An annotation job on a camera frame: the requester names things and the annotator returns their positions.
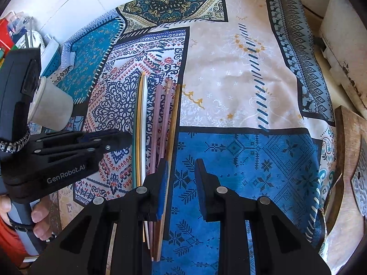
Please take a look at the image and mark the white printed plastic bag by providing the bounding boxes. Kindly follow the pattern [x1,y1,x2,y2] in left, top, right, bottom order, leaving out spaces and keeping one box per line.
[8,11,62,75]

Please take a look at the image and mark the braided cable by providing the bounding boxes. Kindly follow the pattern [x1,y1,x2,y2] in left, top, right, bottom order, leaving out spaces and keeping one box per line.
[0,130,31,153]

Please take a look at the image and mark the patterned patchwork tablecloth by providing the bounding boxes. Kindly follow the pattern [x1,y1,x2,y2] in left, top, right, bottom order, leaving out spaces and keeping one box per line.
[49,0,337,275]

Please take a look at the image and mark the person's left hand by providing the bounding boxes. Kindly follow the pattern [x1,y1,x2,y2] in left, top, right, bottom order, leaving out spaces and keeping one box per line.
[30,199,55,242]

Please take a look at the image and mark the patterned plate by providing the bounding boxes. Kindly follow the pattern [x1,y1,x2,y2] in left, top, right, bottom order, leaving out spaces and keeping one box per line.
[350,136,367,216]

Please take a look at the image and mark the wooden cutting board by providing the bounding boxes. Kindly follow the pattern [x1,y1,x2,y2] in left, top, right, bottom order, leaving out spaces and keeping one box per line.
[324,105,367,235]

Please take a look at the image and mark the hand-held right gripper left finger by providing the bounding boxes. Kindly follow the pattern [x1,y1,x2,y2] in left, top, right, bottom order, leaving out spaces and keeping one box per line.
[30,159,170,275]

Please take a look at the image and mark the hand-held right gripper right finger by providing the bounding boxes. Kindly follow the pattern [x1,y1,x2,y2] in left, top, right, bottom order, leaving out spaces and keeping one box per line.
[195,158,331,275]

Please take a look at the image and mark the beige chopstick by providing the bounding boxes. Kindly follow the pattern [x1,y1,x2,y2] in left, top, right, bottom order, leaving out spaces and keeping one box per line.
[140,74,151,250]
[133,73,145,242]

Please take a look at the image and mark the white ceramic cup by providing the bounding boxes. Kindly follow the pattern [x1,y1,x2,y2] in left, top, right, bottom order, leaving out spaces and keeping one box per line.
[28,76,74,132]

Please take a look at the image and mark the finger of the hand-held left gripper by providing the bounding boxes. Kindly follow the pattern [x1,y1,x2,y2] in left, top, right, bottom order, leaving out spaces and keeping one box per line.
[36,129,131,147]
[31,140,134,164]

